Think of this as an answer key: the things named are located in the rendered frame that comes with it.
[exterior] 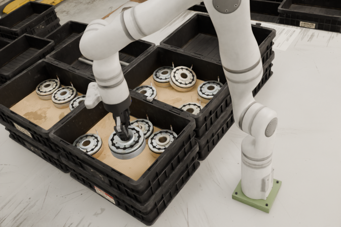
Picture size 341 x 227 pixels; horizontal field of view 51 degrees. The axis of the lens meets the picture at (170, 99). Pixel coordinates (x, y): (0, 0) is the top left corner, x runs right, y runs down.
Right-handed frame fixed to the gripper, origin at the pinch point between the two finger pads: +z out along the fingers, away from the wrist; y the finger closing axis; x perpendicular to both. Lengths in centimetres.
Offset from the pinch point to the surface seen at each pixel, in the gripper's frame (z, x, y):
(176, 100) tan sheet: 17.3, -13.5, 31.2
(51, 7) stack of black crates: 41, 81, 186
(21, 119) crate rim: 7.0, 40.5, 19.2
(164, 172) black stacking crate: 14.8, -8.5, -4.2
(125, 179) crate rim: 7.2, 1.4, -11.4
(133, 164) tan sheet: 17.2, 1.7, 2.1
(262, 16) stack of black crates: 63, -77, 167
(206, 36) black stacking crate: 18, -29, 75
